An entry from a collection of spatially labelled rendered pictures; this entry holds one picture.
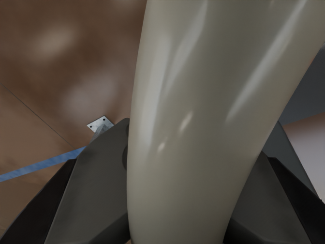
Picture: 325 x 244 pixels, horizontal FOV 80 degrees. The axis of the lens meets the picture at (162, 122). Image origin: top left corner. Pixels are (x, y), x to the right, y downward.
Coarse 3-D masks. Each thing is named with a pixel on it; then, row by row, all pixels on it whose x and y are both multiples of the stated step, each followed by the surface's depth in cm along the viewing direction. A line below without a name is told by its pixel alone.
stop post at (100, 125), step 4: (104, 116) 146; (96, 120) 149; (100, 120) 149; (104, 120) 147; (108, 120) 148; (88, 124) 153; (92, 124) 153; (96, 124) 152; (100, 124) 152; (104, 124) 151; (108, 124) 151; (112, 124) 150; (92, 128) 155; (96, 128) 155; (100, 128) 149; (104, 128) 149; (108, 128) 153; (96, 132) 148; (100, 132) 144; (96, 136) 143; (92, 140) 141
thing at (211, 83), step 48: (192, 0) 2; (240, 0) 2; (288, 0) 2; (144, 48) 3; (192, 48) 3; (240, 48) 2; (288, 48) 2; (144, 96) 3; (192, 96) 3; (240, 96) 3; (288, 96) 3; (144, 144) 4; (192, 144) 3; (240, 144) 3; (144, 192) 4; (192, 192) 4; (240, 192) 4; (144, 240) 5; (192, 240) 4
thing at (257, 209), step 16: (256, 160) 8; (256, 176) 8; (272, 176) 8; (256, 192) 7; (272, 192) 7; (240, 208) 6; (256, 208) 6; (272, 208) 6; (288, 208) 6; (240, 224) 6; (256, 224) 6; (272, 224) 6; (288, 224) 6; (224, 240) 7; (240, 240) 6; (256, 240) 6; (272, 240) 6; (288, 240) 6; (304, 240) 6
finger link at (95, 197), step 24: (96, 144) 10; (120, 144) 10; (96, 168) 8; (120, 168) 8; (72, 192) 7; (96, 192) 7; (120, 192) 7; (72, 216) 6; (96, 216) 6; (120, 216) 6; (48, 240) 6; (72, 240) 6; (96, 240) 6; (120, 240) 7
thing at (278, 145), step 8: (280, 128) 71; (272, 136) 70; (280, 136) 69; (272, 144) 68; (280, 144) 67; (288, 144) 65; (264, 152) 67; (272, 152) 66; (280, 152) 65; (288, 152) 63; (280, 160) 63; (288, 160) 61; (296, 160) 60; (288, 168) 60; (296, 168) 58; (296, 176) 57; (304, 176) 56
